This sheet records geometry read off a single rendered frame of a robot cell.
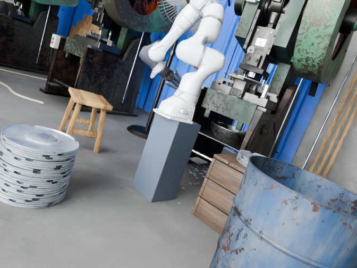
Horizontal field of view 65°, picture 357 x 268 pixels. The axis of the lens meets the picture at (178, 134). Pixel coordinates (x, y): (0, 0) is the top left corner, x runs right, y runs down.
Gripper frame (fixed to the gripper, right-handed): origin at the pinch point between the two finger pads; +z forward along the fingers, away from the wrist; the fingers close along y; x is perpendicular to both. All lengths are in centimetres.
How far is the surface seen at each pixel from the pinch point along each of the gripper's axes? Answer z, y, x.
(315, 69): 46, 46, -51
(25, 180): -44, -94, -52
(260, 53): 26, 53, -15
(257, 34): 16, 64, -14
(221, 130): 41.5, -2.6, 2.7
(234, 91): 28.5, 22.0, -7.5
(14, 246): -35, -109, -71
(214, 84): 18.8, 23.5, 8.3
